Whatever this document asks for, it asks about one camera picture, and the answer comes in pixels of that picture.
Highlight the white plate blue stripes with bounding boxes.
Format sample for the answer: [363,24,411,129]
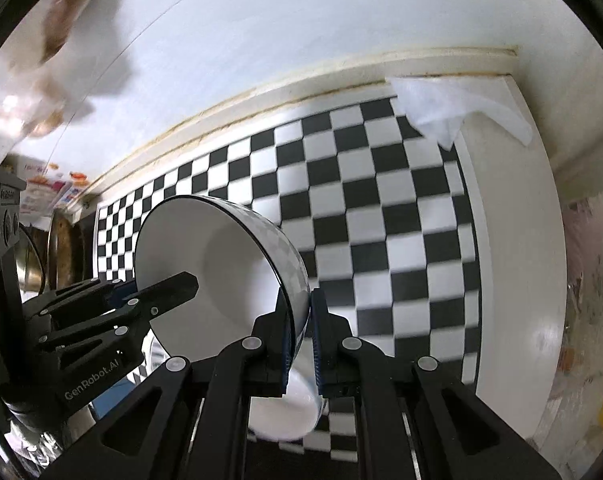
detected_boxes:
[126,330,170,386]

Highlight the colourful printed box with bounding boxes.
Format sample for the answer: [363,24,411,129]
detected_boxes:
[15,157,90,217]

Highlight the black white checkered mat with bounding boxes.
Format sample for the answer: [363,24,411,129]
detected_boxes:
[93,96,483,463]

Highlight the steel pot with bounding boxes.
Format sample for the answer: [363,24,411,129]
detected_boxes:
[16,210,86,294]

